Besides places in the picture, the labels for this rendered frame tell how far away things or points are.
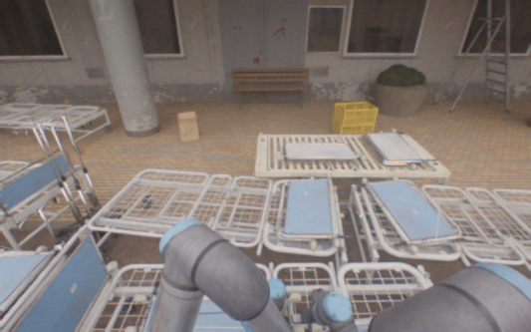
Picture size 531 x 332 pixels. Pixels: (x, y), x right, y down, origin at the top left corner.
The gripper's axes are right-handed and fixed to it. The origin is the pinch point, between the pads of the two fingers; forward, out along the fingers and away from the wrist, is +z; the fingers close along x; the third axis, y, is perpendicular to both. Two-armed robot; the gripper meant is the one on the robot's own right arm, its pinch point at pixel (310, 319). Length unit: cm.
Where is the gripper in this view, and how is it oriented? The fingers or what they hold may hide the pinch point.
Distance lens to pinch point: 133.9
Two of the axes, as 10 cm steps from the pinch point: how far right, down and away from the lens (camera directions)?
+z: -1.6, 6.0, 7.9
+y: 0.9, 8.0, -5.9
